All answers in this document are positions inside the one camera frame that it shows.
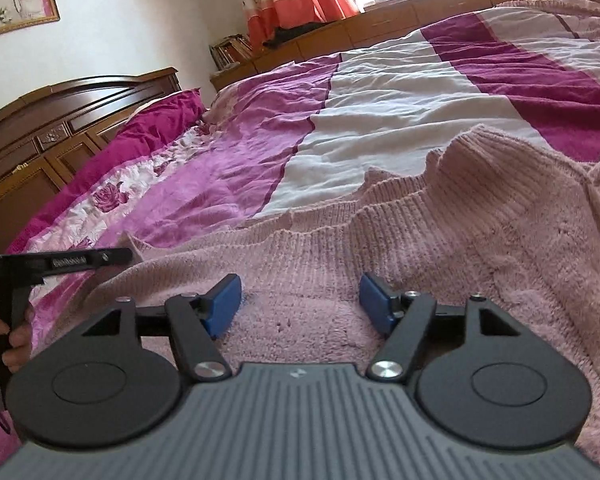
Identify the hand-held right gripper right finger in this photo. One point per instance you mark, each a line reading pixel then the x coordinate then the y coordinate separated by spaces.
pixel 377 300

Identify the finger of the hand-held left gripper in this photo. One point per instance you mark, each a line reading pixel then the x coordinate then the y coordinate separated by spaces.
pixel 112 256

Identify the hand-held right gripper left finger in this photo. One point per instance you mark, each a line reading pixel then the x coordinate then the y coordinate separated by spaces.
pixel 222 302

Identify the pink knit cardigan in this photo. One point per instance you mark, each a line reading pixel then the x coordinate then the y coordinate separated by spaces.
pixel 480 240

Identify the person's left hand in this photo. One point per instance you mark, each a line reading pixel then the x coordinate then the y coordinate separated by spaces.
pixel 19 342

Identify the floral pink quilt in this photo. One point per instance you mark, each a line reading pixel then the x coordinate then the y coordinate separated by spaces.
pixel 120 185

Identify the wooden headboard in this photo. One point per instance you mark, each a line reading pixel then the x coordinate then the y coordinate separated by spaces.
pixel 55 135

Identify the magenta pillow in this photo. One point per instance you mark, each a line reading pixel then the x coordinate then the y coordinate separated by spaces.
pixel 150 120

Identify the pale pink crumpled cloth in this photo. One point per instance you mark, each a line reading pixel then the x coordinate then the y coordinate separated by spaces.
pixel 220 110

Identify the magenta and white striped blanket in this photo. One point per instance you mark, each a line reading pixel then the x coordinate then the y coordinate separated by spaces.
pixel 395 90

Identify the row of books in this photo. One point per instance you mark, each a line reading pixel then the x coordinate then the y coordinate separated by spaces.
pixel 230 50

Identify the wooden window cabinet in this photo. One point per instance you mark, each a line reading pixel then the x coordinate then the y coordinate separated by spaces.
pixel 380 25

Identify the dark cloth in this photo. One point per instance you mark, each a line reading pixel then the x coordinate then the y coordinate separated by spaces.
pixel 292 32

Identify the pink knitted pillow cover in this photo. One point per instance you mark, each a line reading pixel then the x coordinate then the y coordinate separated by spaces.
pixel 570 7

